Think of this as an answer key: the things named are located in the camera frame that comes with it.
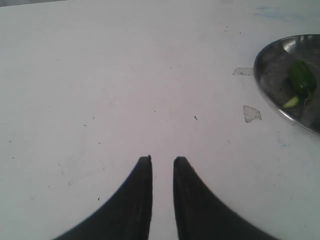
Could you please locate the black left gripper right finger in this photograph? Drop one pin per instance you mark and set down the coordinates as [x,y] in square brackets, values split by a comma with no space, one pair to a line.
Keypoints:
[200,215]

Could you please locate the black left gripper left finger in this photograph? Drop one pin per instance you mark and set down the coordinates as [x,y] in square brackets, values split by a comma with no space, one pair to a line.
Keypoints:
[126,215]

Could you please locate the green cucumber piece with stem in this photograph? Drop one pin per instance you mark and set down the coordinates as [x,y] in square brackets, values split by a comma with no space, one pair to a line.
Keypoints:
[301,78]

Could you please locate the green cucumber slice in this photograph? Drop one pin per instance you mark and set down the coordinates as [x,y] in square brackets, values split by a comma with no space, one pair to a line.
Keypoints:
[292,102]

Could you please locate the clear tape piece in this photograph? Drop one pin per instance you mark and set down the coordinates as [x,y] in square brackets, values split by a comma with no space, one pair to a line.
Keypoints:
[250,114]

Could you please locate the clear tape strip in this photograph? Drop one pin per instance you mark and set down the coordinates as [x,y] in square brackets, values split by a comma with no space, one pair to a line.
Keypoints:
[243,71]

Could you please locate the round steel plate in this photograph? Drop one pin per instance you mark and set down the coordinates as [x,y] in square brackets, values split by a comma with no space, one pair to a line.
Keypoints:
[270,73]

